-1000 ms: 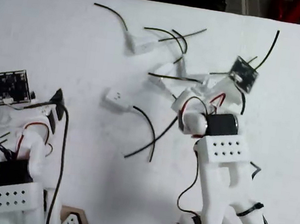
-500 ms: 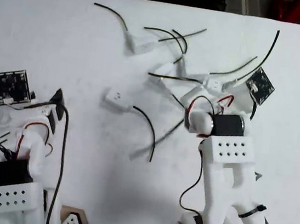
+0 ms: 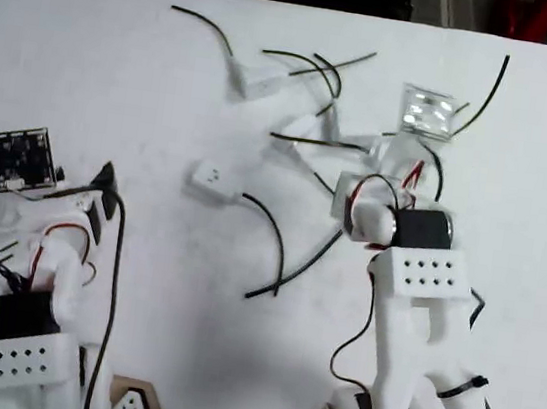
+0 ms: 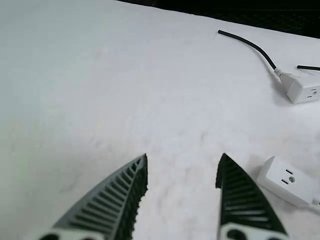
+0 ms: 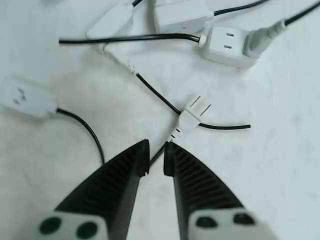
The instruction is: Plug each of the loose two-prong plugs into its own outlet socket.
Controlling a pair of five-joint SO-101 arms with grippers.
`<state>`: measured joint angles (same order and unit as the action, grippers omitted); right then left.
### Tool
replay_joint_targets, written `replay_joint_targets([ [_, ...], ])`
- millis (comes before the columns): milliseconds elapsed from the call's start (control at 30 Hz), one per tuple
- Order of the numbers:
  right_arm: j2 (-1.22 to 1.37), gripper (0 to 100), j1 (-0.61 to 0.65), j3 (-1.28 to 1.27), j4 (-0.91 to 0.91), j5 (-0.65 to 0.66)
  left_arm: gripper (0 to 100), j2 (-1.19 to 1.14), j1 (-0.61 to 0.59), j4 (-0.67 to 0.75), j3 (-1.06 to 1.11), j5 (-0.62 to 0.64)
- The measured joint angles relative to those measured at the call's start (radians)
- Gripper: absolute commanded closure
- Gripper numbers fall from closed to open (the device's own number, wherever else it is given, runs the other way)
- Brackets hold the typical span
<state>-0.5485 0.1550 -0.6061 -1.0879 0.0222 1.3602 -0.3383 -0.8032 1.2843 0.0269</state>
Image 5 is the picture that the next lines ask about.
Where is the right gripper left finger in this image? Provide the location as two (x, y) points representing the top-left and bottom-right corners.
(38, 138), (151, 240)

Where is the white outlet socket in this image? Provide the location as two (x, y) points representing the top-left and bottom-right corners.
(198, 26), (261, 69)
(0, 74), (59, 121)
(152, 0), (215, 34)

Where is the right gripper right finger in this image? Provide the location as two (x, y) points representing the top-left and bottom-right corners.
(163, 141), (276, 240)

